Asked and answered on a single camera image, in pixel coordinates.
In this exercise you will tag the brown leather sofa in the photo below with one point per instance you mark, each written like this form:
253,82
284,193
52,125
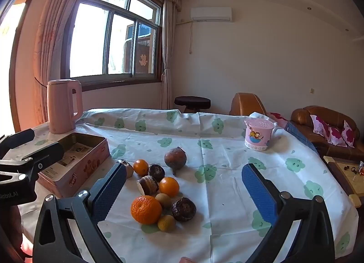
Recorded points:
324,112

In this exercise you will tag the pink floral cushion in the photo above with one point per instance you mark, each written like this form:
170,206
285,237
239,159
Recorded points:
335,136
320,126
348,135

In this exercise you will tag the red floral cloth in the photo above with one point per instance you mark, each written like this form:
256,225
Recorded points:
280,119

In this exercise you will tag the large orange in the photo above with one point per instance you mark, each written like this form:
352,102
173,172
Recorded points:
146,209

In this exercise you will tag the wooden coffee table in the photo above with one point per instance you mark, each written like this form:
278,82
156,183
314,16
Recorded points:
344,179

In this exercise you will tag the printed paper leaflet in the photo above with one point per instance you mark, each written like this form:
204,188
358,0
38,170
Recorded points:
76,152

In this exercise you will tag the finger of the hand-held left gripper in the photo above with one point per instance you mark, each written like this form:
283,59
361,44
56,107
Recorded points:
20,139
48,153

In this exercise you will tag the pink cartoon cup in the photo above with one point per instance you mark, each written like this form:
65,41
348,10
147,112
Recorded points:
257,137

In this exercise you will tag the pink window sticker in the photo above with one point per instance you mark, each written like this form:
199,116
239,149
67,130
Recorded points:
142,59

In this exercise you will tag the white cloud print tablecloth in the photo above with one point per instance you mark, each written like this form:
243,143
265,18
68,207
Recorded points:
221,194

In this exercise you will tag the dark brown water chestnut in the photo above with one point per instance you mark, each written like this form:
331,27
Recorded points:
184,209
156,172

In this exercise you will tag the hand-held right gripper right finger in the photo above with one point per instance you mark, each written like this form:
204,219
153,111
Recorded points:
260,191

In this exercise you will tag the blue plaid cloth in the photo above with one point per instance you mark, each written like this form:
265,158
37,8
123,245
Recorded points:
298,135

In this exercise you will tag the brown leather armchair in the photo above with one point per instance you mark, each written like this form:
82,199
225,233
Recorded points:
246,105

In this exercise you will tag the medium orange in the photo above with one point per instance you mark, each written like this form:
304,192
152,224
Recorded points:
169,186

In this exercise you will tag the small orange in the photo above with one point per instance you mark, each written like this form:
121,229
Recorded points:
141,167

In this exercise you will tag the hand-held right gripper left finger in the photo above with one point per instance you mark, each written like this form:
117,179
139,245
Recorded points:
109,191

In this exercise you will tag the air conditioner pipe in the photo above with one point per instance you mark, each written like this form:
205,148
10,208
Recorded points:
192,35

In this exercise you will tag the round dark stool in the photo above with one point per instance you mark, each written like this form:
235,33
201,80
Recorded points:
192,101

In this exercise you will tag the pink tin box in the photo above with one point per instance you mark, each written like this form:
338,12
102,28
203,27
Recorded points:
93,160

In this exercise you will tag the large brown taro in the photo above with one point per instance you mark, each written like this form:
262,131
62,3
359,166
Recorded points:
175,158

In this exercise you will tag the cut striped taro piece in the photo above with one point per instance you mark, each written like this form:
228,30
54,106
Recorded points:
149,185

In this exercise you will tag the small tan longan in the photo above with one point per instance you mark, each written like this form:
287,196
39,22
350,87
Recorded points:
166,223
163,201

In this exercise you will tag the wide pink curtain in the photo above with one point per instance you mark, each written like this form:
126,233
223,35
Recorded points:
54,38

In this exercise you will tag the white air conditioner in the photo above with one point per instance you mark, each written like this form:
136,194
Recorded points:
210,14

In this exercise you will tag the sliding window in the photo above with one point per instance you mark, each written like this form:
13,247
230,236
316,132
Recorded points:
91,38

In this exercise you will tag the small brown striped taro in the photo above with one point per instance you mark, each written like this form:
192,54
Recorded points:
129,170

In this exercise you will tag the pink electric kettle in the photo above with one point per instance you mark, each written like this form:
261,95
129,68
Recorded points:
61,109

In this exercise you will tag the narrow pink curtain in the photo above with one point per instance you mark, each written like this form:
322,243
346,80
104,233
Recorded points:
167,52

